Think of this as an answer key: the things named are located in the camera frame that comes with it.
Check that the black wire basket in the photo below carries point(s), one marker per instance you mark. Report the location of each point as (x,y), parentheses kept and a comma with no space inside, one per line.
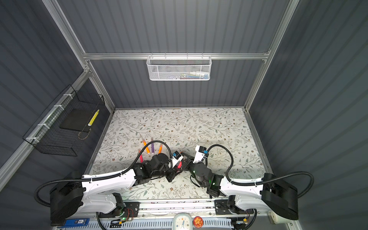
(48,138)

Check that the white wire mesh basket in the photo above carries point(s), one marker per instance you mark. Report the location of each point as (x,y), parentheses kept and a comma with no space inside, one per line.
(160,69)

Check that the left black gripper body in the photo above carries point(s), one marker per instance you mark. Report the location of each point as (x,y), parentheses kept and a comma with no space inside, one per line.
(155,174)

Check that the floral patterned table mat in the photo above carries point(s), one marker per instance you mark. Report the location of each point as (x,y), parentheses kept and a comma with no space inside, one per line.
(224,130)

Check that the yellow highlighter pen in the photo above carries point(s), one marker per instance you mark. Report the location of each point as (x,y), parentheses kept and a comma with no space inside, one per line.
(94,117)

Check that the blue black tool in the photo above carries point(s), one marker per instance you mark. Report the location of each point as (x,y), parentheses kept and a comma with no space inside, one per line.
(73,223)

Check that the white tape roll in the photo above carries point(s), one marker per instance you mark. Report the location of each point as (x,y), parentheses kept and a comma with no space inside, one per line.
(274,218)

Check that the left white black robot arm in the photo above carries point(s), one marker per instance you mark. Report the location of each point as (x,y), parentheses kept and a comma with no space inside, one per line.
(77,194)

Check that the red round badge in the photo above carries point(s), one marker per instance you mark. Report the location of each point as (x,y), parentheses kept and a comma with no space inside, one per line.
(198,222)

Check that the items in white basket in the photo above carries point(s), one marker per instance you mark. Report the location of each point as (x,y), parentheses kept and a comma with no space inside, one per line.
(194,75)

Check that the white analog clock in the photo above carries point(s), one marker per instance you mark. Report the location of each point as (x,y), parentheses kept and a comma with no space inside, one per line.
(182,221)

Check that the orange marker pen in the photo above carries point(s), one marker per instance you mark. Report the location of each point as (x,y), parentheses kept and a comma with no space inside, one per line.
(160,149)
(145,144)

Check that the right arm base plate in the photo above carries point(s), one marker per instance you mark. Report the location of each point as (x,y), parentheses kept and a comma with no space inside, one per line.
(226,207)

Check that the black pad in basket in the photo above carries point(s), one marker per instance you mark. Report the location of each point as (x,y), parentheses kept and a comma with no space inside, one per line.
(77,120)

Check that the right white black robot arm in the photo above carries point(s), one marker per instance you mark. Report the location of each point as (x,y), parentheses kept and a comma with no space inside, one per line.
(278,196)

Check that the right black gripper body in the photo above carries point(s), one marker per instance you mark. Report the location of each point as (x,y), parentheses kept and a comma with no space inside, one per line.
(192,168)

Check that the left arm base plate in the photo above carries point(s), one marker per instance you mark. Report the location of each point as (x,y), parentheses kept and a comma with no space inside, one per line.
(128,210)

